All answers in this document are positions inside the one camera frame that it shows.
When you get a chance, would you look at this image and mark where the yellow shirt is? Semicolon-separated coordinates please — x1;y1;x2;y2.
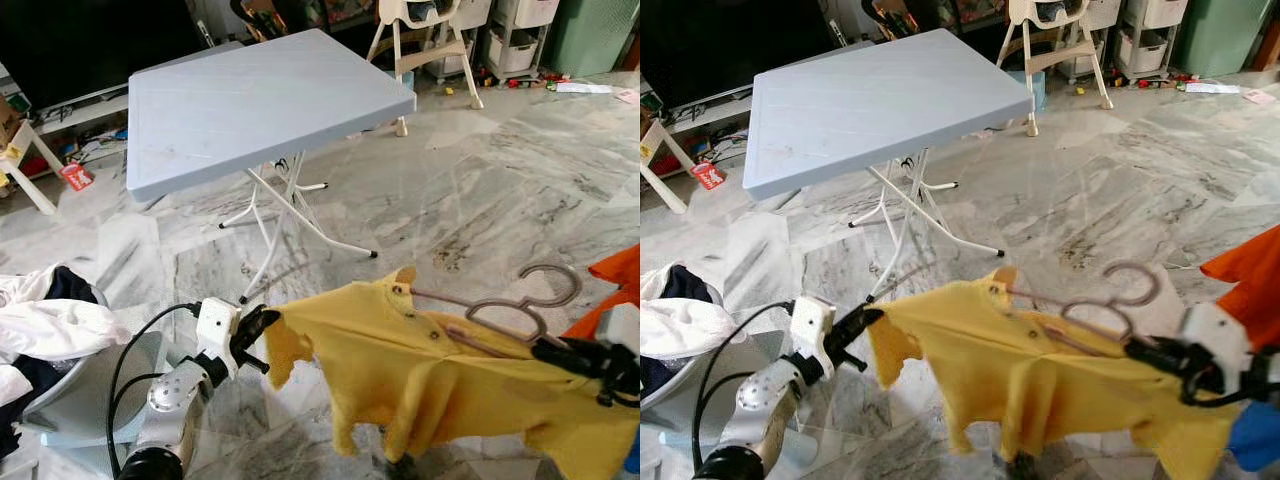
262;265;641;480
865;265;1246;480

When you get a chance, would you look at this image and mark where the white shirt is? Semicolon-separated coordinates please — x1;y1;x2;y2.
0;265;133;366
640;262;756;361

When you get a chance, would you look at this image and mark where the blue shirt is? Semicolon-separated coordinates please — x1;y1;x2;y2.
1228;400;1280;471

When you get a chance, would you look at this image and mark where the orange shirt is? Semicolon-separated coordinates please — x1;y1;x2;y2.
1200;225;1280;351
565;243;641;341

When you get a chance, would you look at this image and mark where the small white table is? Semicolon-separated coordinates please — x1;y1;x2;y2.
640;120;691;216
0;120;61;216

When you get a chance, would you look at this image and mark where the light blue folding table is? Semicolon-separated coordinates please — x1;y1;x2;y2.
742;28;1034;301
127;28;417;301

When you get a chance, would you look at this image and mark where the white drawer cart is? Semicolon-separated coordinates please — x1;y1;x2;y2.
485;0;561;79
1113;0;1186;79

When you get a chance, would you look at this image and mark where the white high chair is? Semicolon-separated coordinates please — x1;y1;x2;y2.
365;0;486;138
1000;0;1114;138

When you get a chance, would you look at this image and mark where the black television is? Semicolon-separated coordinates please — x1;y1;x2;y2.
0;0;206;113
640;0;841;111

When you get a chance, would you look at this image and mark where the green storage bin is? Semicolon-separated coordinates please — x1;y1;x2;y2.
1172;0;1273;79
545;0;641;79

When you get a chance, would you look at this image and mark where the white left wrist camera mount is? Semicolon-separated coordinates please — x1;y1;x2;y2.
790;297;836;361
195;297;241;361

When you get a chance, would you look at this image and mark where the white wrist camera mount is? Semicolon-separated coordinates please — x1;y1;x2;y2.
598;303;641;351
790;297;836;361
1180;303;1253;393
195;297;241;361

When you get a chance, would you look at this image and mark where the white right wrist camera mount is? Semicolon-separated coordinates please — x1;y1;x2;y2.
598;303;641;351
1180;303;1253;393

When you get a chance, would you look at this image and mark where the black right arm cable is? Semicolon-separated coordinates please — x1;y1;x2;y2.
1182;350;1280;409

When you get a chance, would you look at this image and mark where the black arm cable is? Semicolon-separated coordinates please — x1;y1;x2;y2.
688;300;796;476
1182;350;1280;409
108;302;201;476

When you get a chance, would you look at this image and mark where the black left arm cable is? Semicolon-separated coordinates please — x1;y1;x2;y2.
108;302;201;476
688;300;796;476

